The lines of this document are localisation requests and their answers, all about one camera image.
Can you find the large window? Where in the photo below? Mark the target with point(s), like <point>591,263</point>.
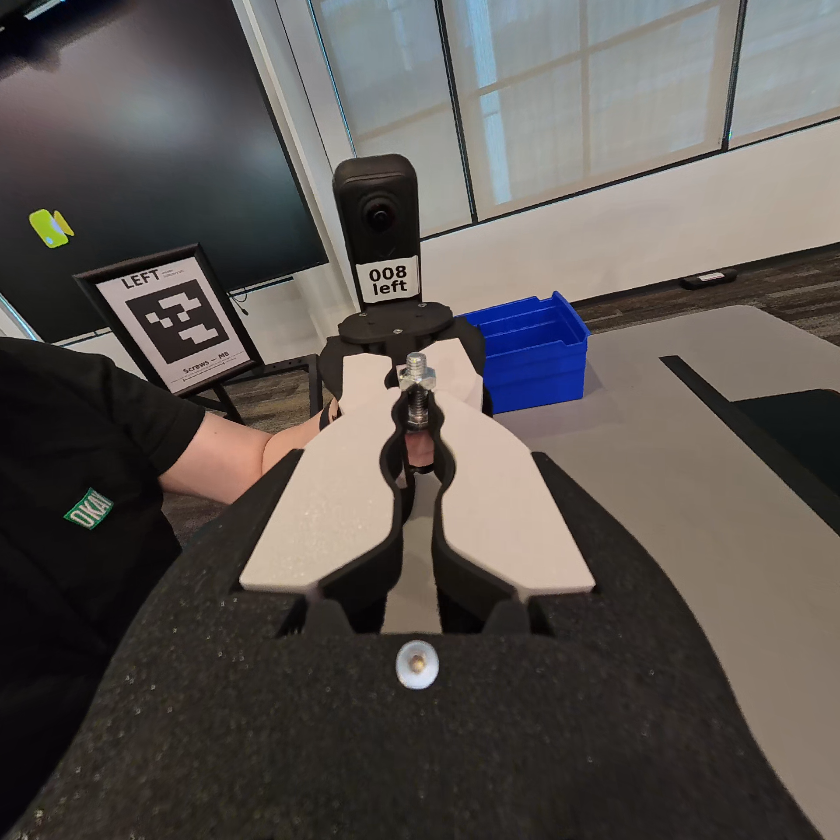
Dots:
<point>525,98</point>

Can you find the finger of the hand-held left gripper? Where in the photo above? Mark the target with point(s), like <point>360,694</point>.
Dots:
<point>364,387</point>
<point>456,374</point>

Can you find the large black wall screen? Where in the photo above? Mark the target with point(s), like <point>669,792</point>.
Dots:
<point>131,131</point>

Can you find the blue plastic bin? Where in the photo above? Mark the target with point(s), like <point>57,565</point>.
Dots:
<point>538,374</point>

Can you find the person's left forearm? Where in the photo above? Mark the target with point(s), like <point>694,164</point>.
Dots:
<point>223,459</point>

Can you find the person's left hand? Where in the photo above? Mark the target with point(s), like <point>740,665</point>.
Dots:
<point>420,449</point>

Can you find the steel hex bolt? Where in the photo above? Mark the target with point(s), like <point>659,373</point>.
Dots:
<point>416,410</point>

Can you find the person's black shirt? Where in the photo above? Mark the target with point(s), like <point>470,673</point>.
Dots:
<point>65,426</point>

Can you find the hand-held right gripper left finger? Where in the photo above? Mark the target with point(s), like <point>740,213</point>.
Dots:
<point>328,512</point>

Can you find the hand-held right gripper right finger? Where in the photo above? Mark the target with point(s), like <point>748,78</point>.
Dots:
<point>505,518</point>

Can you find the black framed marker sign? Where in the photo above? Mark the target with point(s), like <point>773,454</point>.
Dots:
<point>177,321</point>

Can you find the black wristband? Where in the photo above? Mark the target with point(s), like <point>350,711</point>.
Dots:
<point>330,415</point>

